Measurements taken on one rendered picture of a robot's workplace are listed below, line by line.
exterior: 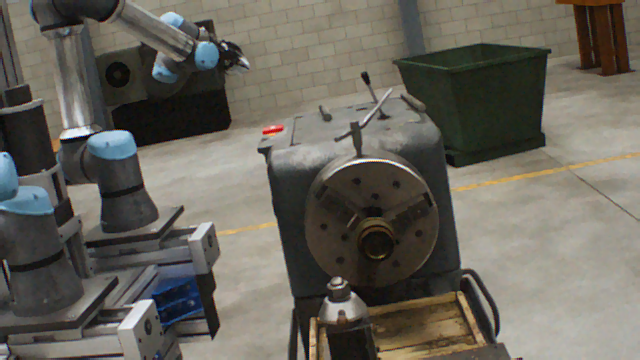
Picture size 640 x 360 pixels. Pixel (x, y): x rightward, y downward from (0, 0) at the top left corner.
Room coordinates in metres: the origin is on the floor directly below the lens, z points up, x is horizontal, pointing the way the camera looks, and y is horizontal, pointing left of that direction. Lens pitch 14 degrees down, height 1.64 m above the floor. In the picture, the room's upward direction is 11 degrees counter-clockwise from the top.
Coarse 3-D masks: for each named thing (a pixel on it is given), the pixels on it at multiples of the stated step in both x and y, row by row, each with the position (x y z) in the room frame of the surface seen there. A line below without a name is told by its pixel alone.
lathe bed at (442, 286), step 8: (432, 280) 1.88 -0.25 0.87; (440, 280) 1.87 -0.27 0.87; (360, 288) 1.93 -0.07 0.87; (408, 288) 1.88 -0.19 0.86; (416, 288) 1.90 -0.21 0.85; (424, 288) 1.90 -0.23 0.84; (432, 288) 1.83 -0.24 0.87; (440, 288) 1.82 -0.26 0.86; (448, 288) 1.81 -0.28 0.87; (360, 296) 1.87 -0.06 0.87; (408, 296) 1.85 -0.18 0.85; (416, 296) 1.82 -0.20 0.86; (424, 296) 1.85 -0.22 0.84; (432, 296) 1.80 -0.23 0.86; (320, 304) 1.93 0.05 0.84
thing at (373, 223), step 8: (360, 224) 1.67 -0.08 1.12; (368, 224) 1.65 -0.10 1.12; (376, 224) 1.64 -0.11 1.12; (384, 224) 1.65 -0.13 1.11; (360, 232) 1.65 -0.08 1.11; (368, 232) 1.62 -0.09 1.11; (376, 232) 1.61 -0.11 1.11; (384, 232) 1.61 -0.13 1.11; (392, 232) 1.65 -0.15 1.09; (360, 240) 1.63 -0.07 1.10; (384, 240) 1.68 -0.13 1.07; (392, 240) 1.61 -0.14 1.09; (360, 248) 1.62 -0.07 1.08; (368, 248) 1.66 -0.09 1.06; (376, 248) 1.67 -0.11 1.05; (384, 248) 1.65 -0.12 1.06; (392, 248) 1.61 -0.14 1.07; (368, 256) 1.62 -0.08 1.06; (376, 256) 1.62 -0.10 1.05; (384, 256) 1.62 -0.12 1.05
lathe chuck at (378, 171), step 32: (352, 160) 1.78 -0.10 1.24; (384, 160) 1.76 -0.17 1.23; (352, 192) 1.76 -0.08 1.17; (384, 192) 1.76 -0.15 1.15; (416, 192) 1.76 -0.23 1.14; (320, 224) 1.77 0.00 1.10; (416, 224) 1.76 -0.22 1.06; (320, 256) 1.77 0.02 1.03; (352, 256) 1.76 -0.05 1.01; (416, 256) 1.76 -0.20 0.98
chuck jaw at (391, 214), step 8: (408, 200) 1.76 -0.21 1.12; (416, 200) 1.73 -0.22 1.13; (424, 200) 1.72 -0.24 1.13; (392, 208) 1.75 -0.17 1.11; (400, 208) 1.73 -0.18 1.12; (408, 208) 1.72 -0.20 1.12; (416, 208) 1.72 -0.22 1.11; (424, 208) 1.72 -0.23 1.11; (384, 216) 1.72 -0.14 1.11; (392, 216) 1.70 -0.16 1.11; (400, 216) 1.70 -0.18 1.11; (408, 216) 1.70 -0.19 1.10; (416, 216) 1.72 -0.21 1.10; (392, 224) 1.68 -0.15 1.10; (400, 224) 1.70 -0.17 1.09; (408, 224) 1.70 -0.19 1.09; (400, 232) 1.68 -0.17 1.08
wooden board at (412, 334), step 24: (384, 312) 1.68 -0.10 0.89; (408, 312) 1.67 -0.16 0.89; (432, 312) 1.64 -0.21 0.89; (456, 312) 1.62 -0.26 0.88; (312, 336) 1.60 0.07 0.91; (384, 336) 1.57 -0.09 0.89; (408, 336) 1.55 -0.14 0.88; (432, 336) 1.52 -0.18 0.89; (456, 336) 1.50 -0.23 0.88; (480, 336) 1.43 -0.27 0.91
